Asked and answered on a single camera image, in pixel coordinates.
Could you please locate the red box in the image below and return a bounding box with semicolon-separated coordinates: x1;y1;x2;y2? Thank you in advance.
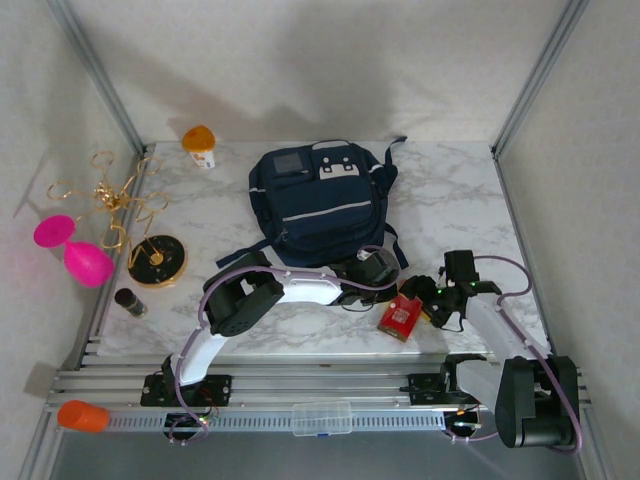
376;293;426;344

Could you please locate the navy blue backpack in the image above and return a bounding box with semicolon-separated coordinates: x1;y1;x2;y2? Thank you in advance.
214;135;410;274

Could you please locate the small circuit board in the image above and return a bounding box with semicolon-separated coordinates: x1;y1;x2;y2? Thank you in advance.
164;399;221;436
446;407;485;434

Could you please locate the clear plastic organizer box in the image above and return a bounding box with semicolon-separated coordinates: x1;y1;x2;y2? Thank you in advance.
291;400;354;438

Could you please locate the white bottle with orange lid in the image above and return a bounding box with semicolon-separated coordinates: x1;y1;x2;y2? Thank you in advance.
180;124;218;170

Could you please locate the small dark cylinder bottle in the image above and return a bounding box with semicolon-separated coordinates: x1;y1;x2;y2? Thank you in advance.
113;287;150;320

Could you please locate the pink plastic goblet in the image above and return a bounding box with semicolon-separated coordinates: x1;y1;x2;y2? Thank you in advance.
33;214;117;289

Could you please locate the orange plastic cup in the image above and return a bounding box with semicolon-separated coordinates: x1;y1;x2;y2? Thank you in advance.
55;399;112;435

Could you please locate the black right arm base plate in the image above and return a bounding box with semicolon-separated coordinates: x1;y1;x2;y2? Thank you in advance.
407;371;481;407

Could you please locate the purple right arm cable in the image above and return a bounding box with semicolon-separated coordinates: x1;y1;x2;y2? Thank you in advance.
447;254;585;454

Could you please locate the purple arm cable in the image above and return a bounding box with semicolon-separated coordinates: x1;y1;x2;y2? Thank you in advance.
447;254;585;454
167;244;401;446

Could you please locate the aluminium side rail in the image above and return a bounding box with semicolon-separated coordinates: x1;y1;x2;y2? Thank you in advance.
79;144;154;357
492;149;559;359

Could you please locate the aluminium rail frame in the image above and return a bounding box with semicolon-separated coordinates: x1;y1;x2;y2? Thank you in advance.
44;349;594;416

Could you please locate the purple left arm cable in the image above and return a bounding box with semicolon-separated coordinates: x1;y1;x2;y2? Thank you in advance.
167;244;401;446

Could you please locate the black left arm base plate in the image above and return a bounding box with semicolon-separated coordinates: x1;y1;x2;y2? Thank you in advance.
139;373;234;408

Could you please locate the slotted grey cable duct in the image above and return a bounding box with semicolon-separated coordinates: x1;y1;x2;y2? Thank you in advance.
107;410;447;434

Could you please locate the gold wire stand black base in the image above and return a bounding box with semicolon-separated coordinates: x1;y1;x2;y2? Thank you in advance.
47;149;190;289

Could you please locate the aluminium frame post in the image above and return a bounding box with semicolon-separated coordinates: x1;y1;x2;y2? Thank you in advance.
489;0;591;157
47;0;151;157

